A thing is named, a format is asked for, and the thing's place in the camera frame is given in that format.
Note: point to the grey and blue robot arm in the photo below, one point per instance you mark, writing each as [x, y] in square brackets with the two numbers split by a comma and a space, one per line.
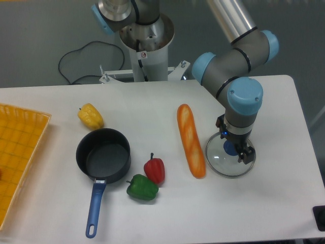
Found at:
[224, 77]

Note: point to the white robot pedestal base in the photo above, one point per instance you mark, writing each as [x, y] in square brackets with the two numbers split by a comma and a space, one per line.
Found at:
[148, 51]

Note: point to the yellow bell pepper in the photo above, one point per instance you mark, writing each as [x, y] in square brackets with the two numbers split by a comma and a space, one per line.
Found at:
[90, 117]

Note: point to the black saucepan blue handle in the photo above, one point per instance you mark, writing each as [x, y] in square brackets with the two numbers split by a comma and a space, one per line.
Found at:
[104, 155]

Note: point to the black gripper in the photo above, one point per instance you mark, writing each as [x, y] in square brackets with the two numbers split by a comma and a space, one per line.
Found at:
[236, 140]

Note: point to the glass pot lid blue knob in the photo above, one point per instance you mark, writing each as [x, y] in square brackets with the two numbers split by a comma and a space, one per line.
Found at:
[223, 158]

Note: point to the red bell pepper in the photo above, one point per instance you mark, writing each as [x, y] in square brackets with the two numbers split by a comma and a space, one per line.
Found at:
[155, 170]

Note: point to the long orange bread loaf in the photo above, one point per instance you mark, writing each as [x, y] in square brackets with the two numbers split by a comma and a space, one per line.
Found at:
[190, 141]

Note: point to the yellow woven basket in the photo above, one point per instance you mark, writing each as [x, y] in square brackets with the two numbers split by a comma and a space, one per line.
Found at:
[22, 130]

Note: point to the black object at table edge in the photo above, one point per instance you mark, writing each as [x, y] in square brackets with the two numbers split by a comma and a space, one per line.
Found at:
[319, 215]

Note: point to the green bell pepper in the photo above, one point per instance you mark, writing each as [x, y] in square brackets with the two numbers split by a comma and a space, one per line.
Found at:
[142, 188]

